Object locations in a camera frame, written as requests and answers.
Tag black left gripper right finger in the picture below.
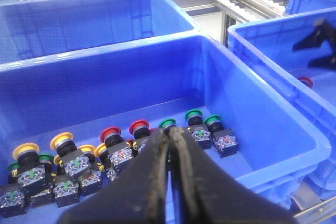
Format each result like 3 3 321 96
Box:
169 127 297 223

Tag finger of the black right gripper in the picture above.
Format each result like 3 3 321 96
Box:
292 18 335 51
308 55 335 70

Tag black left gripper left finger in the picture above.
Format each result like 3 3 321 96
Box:
59 129 168 223

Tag red mushroom push button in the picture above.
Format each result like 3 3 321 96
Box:
298 76 313 89

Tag blue bin holding buttons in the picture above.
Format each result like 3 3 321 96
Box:
1 35 330 223

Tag yellow push button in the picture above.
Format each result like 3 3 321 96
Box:
50 132 91 181
12 142 45 197
94 143 118 182
79 144 103 196

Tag red push button left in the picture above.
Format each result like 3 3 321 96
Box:
100 126 134 172

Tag green push button far right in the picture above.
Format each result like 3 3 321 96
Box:
205 114 239 158

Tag green push button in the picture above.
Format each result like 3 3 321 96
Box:
205 114 239 158
1 162 27 218
29 153 56 208
159 118 176 131
185 109 211 150

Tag blue plastic bin front right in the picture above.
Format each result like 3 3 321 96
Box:
228 8 335 199

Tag red push button centre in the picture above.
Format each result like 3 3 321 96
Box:
129 119 151 153

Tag green push button centre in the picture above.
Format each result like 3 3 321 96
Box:
159 118 176 131

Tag yellow push button far left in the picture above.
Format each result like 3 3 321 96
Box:
12 142 45 197

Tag roller conveyor rack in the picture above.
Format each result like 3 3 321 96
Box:
173 0 289 45

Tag green push button far left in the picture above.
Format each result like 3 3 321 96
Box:
1 162 27 218

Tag empty blue bin behind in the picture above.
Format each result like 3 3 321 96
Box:
1 0 199 63

